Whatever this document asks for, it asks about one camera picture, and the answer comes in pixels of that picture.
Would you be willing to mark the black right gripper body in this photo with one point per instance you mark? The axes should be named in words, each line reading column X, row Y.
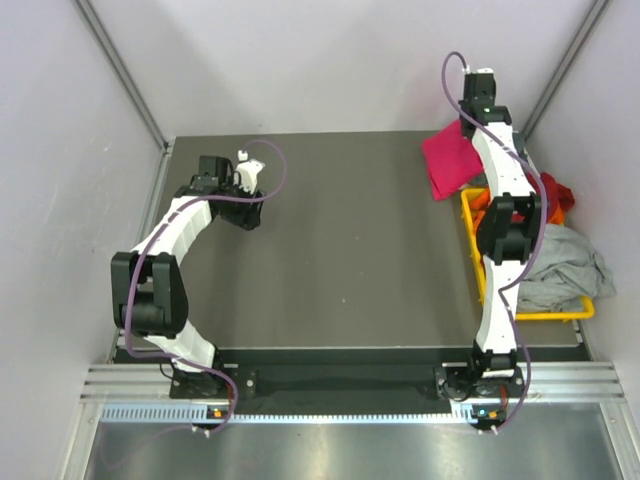
column 462, row 107

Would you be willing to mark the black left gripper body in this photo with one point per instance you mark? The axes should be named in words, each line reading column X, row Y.
column 239, row 213

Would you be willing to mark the pink t shirt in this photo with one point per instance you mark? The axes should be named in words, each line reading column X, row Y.
column 451, row 161

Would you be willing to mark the light grey t shirt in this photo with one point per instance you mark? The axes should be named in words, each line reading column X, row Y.
column 567, row 270

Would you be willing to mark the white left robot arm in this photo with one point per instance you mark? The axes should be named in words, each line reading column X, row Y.
column 149, row 297

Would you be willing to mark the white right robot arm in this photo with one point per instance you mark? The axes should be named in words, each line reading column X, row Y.
column 508, row 232

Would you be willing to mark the yellow plastic bin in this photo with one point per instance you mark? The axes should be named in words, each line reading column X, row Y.
column 583, row 308

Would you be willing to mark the orange t shirt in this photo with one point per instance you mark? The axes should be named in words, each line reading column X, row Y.
column 478, row 207

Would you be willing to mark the dark red t shirt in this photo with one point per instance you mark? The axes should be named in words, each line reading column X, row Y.
column 560, row 199

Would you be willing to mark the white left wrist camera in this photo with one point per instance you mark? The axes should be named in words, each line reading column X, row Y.
column 247, row 172

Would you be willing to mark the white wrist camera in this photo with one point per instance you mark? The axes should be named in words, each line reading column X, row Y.
column 247, row 172
column 480, row 71

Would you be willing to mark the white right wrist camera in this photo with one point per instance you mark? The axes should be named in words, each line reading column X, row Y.
column 480, row 71

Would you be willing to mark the left aluminium corner post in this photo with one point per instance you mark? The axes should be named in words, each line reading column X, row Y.
column 114, row 59

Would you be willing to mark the aluminium corner post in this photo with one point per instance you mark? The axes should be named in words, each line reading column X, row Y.
column 114, row 59
column 591, row 19

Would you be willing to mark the right aluminium corner post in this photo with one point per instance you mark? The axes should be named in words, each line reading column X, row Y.
column 591, row 19

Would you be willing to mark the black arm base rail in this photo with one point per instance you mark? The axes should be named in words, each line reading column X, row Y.
column 355, row 380

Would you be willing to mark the slotted grey cable duct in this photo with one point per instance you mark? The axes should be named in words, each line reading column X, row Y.
column 209, row 415

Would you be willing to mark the aluminium frame rail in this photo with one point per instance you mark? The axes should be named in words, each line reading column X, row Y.
column 551, row 382

